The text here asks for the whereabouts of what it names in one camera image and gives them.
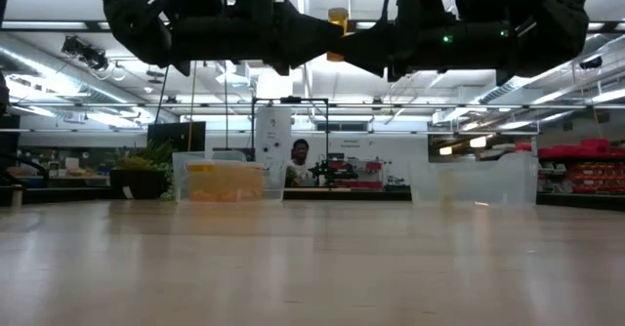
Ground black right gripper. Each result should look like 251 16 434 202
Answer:
344 3 443 81

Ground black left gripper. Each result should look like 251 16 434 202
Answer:
233 0 345 76

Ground small orange pill bottle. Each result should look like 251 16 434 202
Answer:
325 6 351 63

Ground clear plastic bin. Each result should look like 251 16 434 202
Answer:
406 152 537 206
171 149 287 204

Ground white pillar cabinet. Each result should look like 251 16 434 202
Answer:
255 105 293 188

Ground person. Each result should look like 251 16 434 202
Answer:
285 139 313 188

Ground red and white parts rack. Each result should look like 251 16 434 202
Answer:
349 157 387 190

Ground black monitor screen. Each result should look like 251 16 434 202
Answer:
146 120 207 152

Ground green succulent in black pot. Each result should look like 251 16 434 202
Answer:
109 140 175 201

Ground red storage shelves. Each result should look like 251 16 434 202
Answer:
515 138 625 195

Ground black gantry frame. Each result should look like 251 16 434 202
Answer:
250 95 330 164

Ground thin hanging cord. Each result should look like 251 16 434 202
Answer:
187 61 197 152

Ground black hanging cable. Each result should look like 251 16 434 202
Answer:
153 65 171 125

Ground black clamp device with cable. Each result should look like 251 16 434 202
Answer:
61 35 109 72

